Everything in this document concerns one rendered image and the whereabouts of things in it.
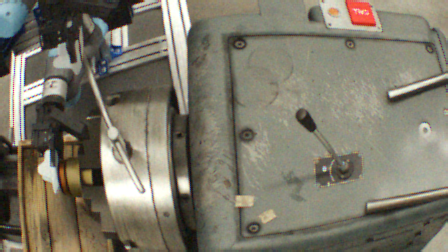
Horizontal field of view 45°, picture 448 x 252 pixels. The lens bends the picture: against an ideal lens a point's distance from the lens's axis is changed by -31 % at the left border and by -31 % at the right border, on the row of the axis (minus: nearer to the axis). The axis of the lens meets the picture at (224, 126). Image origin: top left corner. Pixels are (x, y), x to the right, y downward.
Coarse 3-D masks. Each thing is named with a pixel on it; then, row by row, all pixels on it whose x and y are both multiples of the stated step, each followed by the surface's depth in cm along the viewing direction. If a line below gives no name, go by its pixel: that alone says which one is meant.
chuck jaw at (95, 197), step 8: (88, 192) 128; (96, 192) 128; (104, 192) 127; (88, 200) 127; (96, 200) 126; (104, 200) 126; (96, 208) 125; (104, 208) 125; (96, 216) 127; (104, 216) 124; (104, 224) 123; (112, 224) 123; (104, 232) 123; (112, 232) 123; (128, 240) 122
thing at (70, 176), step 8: (64, 160) 131; (72, 160) 130; (64, 168) 129; (72, 168) 128; (80, 168) 129; (88, 168) 129; (96, 168) 134; (64, 176) 128; (72, 176) 128; (80, 176) 128; (88, 176) 129; (96, 176) 134; (64, 184) 128; (72, 184) 128; (80, 184) 127; (88, 184) 129; (96, 184) 134; (64, 192) 130; (72, 192) 129; (80, 192) 129
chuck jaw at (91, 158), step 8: (112, 104) 124; (96, 112) 126; (88, 120) 124; (96, 120) 124; (96, 128) 125; (88, 136) 127; (96, 136) 126; (88, 144) 126; (96, 144) 126; (80, 152) 128; (88, 152) 127; (96, 152) 127; (80, 160) 128; (88, 160) 128; (96, 160) 128
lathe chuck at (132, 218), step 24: (120, 96) 125; (144, 96) 124; (120, 120) 119; (144, 120) 119; (144, 144) 117; (120, 168) 116; (144, 168) 116; (120, 192) 116; (120, 216) 117; (144, 216) 117; (144, 240) 120
